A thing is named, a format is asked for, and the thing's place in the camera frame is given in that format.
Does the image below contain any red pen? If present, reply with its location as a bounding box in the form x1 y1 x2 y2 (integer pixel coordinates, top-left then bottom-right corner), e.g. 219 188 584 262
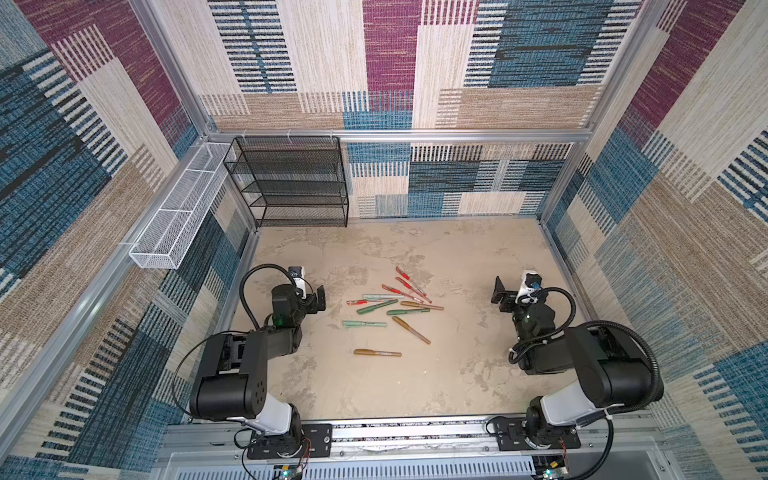
381 284 424 304
396 276 433 304
346 299 392 306
395 266 426 294

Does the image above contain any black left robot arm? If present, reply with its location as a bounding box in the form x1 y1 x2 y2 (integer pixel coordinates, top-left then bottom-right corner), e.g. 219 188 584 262
189 284 332 460

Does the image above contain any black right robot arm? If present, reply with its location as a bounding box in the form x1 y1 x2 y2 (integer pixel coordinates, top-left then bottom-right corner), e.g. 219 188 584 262
487 271 664 451

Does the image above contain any dark green pen left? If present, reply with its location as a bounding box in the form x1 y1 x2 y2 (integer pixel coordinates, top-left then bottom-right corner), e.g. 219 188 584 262
356 298 399 315

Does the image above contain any dark green pen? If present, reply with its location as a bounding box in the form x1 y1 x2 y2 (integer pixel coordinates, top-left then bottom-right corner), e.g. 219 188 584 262
356 298 399 315
386 308 431 316

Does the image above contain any light green pen upper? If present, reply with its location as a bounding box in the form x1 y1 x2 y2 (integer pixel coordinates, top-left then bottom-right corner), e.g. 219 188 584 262
361 293 405 301

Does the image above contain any brown pen diagonal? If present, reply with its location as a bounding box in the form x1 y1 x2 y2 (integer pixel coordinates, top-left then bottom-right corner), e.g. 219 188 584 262
391 316 431 345

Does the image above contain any dark green pen right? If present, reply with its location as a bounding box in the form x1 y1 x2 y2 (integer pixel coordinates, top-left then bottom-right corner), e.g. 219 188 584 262
386 308 431 316

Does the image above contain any brown pen upper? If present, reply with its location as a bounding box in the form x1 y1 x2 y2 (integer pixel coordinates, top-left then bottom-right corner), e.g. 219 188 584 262
400 301 445 311

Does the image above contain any light green marker lower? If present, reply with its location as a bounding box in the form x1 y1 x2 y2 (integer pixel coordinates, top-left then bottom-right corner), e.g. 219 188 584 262
342 320 387 328

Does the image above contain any gold marker bottom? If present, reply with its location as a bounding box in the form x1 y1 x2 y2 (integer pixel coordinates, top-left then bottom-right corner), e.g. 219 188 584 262
353 349 402 358

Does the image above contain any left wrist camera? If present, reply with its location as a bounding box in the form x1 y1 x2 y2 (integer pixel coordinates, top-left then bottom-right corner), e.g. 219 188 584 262
288 266 308 299

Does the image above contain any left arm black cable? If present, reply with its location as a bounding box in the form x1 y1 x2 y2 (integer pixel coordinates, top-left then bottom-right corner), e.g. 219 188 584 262
238 262 301 330

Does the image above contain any black wire mesh shelf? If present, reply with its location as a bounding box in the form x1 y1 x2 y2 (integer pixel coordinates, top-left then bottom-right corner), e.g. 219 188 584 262
223 136 350 228

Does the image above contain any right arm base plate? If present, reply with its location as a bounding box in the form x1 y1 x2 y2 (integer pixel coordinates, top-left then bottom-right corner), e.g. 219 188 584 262
485 416 582 452

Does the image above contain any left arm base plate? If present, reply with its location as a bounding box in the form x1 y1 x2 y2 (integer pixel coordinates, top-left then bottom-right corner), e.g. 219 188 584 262
245 423 333 460

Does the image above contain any white wire mesh basket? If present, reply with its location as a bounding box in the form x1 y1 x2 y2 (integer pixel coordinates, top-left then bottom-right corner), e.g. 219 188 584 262
129 143 229 270

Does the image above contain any aluminium front rail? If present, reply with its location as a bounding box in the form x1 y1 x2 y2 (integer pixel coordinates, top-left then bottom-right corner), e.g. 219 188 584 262
150 412 683 479

